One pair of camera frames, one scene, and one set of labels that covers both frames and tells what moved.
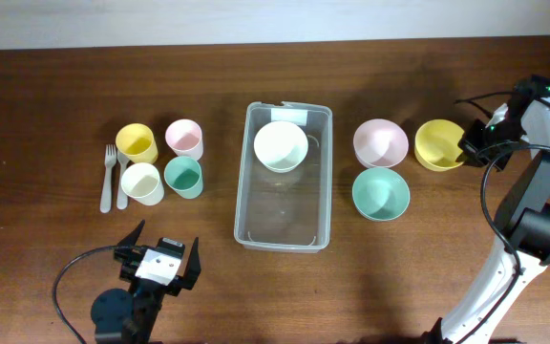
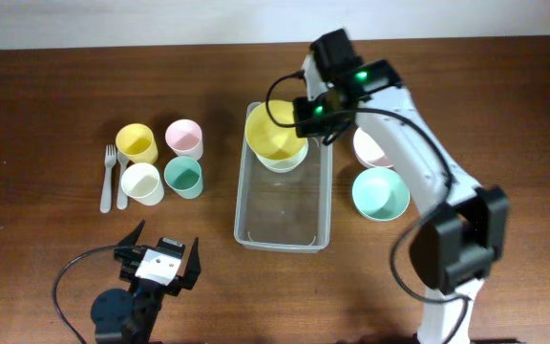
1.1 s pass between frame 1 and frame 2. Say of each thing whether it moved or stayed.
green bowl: stayed
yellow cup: stayed
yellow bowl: moved
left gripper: stayed
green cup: stayed
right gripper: moved
